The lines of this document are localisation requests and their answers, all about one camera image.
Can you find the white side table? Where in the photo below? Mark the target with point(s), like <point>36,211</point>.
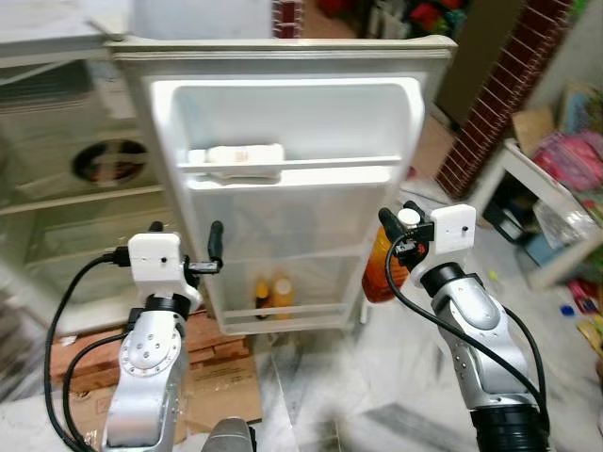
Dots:
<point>495,184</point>

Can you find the small orange juice bottle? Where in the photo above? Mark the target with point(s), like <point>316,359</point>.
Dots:
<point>282,297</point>

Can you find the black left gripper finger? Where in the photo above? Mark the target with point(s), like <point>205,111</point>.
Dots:
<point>156,229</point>
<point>216,243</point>

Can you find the red brick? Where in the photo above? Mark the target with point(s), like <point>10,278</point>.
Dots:
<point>219,350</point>

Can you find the pink dotted backpack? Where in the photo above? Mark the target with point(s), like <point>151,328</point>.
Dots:
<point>570,160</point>

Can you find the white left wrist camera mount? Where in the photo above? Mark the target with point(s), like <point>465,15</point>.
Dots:
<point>155,264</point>

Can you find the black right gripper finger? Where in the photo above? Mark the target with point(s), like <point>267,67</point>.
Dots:
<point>413,205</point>
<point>389,224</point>

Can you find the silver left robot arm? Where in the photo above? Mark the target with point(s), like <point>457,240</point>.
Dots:
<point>146,367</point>

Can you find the brown cardboard box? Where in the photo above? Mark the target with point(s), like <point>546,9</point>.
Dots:
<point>535,127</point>

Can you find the children's picture book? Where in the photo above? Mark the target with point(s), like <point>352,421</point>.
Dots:
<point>582,108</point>

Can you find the grey robot leg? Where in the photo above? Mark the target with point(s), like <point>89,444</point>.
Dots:
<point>229,436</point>

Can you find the fridge door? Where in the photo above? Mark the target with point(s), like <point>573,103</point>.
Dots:
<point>301,122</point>

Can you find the small dark yellow bottle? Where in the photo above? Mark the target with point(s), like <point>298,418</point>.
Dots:
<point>262,299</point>

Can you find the red brick tiled pillar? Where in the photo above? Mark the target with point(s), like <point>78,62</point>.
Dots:
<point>499,104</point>
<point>286,17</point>

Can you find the clear plastic bag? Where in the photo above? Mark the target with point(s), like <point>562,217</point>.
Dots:
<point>563,224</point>

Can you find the large orange drink bottle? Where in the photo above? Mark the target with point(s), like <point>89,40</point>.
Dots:
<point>379,275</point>

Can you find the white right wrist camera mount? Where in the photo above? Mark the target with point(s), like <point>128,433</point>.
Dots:
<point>454,231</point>

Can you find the white fridge body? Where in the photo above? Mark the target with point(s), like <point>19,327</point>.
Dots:
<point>57,226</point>

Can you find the white lying bottle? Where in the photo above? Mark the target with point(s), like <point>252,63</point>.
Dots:
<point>245,158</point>

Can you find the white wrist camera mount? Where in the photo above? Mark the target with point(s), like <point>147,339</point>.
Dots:
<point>454,231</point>
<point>155,264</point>

